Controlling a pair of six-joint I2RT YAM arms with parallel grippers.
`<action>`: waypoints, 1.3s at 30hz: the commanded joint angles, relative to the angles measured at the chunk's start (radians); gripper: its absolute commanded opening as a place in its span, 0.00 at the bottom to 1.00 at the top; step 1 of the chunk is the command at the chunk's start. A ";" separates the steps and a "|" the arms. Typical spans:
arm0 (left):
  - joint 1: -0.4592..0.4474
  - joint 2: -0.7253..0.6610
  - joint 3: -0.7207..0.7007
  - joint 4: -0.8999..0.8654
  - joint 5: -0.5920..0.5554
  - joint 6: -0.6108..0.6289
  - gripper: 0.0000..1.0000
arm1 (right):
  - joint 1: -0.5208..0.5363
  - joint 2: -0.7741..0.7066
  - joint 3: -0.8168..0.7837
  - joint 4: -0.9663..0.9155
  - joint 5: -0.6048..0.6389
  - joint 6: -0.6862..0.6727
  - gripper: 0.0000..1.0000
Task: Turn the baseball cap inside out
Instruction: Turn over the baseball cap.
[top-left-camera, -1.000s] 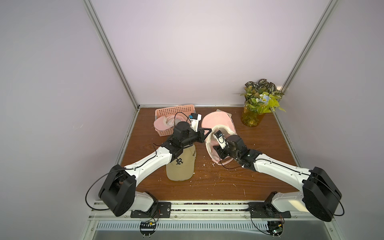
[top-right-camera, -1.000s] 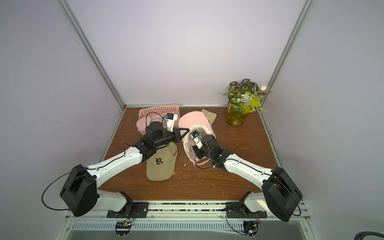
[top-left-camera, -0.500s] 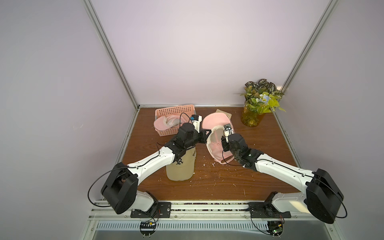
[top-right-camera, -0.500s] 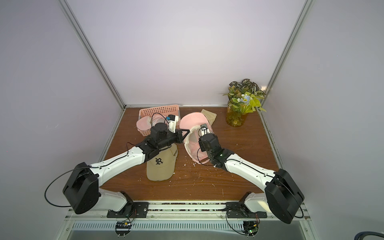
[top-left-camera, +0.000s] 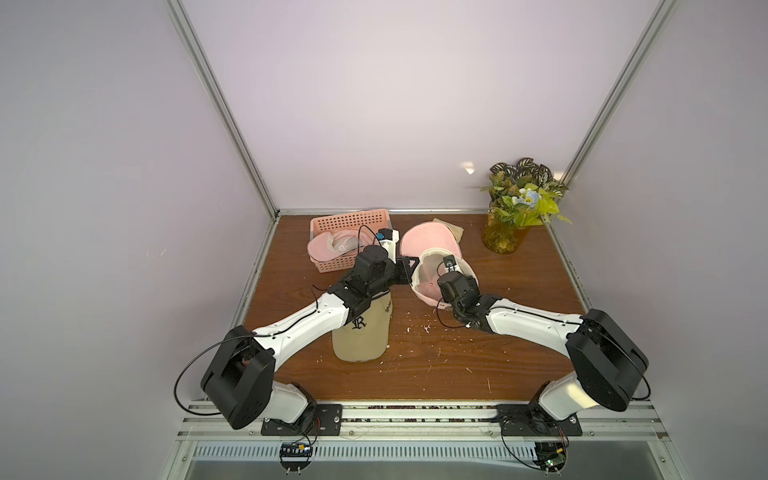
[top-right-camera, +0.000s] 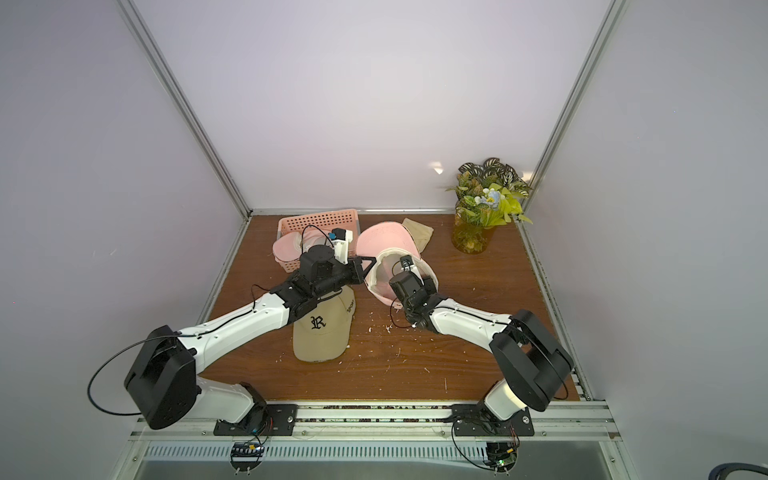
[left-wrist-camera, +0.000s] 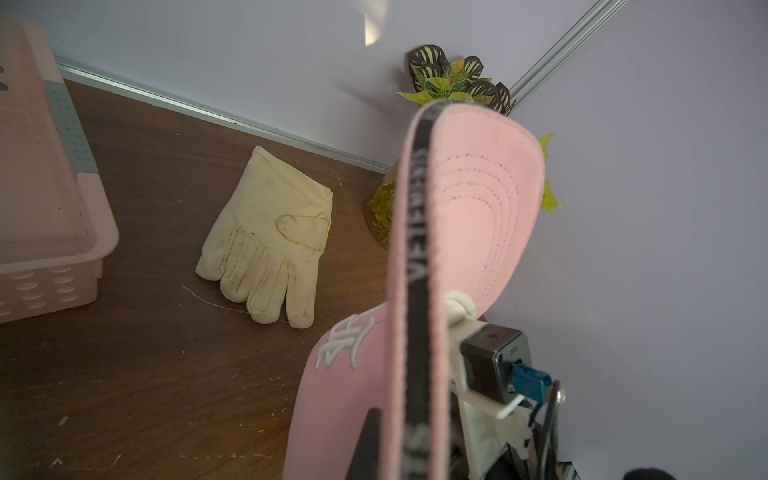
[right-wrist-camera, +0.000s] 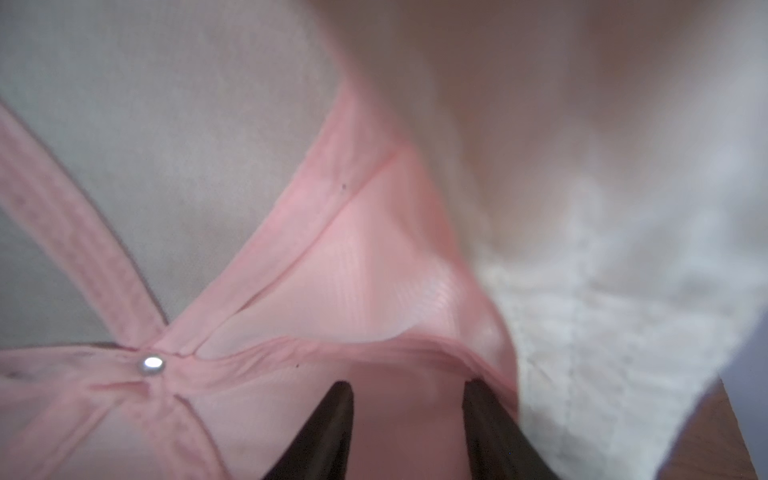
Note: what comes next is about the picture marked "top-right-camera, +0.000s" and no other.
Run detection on pink baseball cap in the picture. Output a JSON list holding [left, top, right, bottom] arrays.
[[356, 222, 438, 309]]

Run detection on beige baseball cap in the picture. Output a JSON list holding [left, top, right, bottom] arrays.
[[292, 286, 356, 363]]

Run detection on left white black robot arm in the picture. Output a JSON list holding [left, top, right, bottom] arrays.
[[124, 246, 377, 435]]

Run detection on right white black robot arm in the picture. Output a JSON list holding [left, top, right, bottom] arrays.
[[389, 271, 574, 420]]

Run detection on pink perforated plastic basket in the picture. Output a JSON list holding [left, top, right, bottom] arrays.
[[275, 209, 360, 273]]

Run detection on cream work glove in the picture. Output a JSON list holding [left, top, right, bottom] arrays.
[[402, 218, 434, 253]]

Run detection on potted plant in yellow vase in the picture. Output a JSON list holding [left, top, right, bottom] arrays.
[[451, 157, 532, 254]]

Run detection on right circuit board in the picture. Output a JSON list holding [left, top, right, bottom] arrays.
[[484, 442, 518, 474]]

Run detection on circuit board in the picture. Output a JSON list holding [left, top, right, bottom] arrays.
[[484, 442, 518, 474], [229, 441, 266, 475]]

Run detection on left circuit board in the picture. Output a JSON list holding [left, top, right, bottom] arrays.
[[229, 441, 266, 475]]

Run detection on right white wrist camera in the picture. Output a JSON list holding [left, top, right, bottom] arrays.
[[399, 255, 417, 273]]

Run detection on aluminium front rail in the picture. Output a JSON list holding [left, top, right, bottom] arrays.
[[125, 400, 622, 443]]

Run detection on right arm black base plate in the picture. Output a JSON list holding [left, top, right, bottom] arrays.
[[447, 404, 535, 437]]

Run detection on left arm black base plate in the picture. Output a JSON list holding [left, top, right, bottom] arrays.
[[213, 403, 298, 438]]

